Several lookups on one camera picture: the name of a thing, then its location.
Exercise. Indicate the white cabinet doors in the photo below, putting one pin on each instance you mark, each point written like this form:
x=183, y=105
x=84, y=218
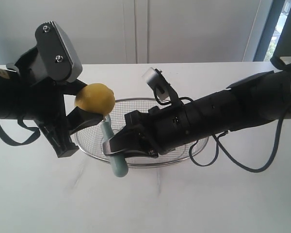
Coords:
x=139, y=31

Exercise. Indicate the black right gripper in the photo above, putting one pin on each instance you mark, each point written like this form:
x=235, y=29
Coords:
x=158, y=131

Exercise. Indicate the yellow lemon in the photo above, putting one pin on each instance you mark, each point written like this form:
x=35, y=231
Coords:
x=95, y=98

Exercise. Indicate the oval steel mesh basket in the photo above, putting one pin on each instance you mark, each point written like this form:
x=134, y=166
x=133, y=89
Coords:
x=90, y=140

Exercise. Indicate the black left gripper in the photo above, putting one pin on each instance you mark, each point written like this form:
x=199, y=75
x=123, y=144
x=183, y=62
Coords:
x=43, y=102

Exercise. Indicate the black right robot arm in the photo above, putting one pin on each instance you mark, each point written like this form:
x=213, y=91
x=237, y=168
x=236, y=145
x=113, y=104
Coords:
x=250, y=102

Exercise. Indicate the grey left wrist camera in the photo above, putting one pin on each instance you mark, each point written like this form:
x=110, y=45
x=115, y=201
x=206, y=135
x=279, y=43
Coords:
x=58, y=55

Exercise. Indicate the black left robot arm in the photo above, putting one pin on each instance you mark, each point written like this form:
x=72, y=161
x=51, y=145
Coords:
x=10, y=91

